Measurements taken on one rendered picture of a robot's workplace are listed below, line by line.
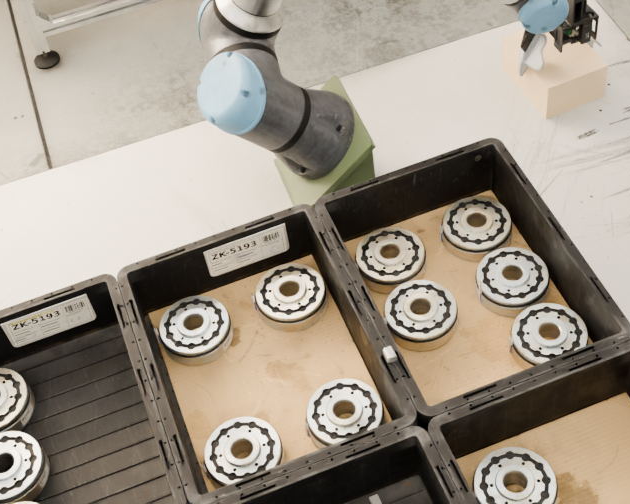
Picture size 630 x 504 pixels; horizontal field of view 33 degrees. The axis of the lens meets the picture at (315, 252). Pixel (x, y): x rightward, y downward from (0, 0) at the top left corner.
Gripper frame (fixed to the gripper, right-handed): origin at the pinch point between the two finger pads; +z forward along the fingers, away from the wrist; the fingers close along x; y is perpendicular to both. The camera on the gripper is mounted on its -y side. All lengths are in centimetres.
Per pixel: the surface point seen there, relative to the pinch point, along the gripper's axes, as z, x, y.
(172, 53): 75, -49, -130
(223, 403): -8, -79, 46
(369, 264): -11, -52, 35
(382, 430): -18, -63, 65
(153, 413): -18, -88, 50
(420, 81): 5.3, -21.2, -12.1
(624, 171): 5.2, -0.8, 25.4
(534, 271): -11, -32, 47
